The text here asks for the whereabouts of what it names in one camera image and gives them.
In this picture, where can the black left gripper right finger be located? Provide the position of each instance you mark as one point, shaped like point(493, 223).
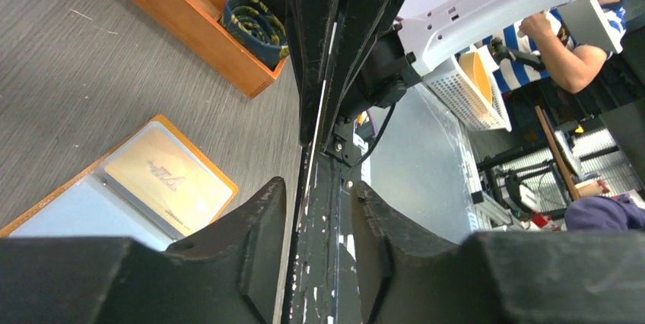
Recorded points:
point(407, 274)

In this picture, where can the person in striped shirt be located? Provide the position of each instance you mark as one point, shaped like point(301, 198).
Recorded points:
point(570, 64)

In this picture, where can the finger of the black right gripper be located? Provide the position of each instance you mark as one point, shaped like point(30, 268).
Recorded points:
point(308, 24)
point(360, 22)

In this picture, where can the wooden compartment organizer box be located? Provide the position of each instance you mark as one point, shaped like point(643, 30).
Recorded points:
point(196, 24)

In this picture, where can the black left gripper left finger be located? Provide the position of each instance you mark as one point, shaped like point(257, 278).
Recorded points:
point(225, 273)

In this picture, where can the dark rolled tie front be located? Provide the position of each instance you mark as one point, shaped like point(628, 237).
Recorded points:
point(255, 27)

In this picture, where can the white perforated basket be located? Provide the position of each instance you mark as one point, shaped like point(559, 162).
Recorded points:
point(466, 85)

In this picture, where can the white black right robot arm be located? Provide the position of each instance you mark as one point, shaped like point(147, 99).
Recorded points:
point(330, 40)

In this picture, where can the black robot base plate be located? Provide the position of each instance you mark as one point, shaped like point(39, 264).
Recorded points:
point(321, 284)

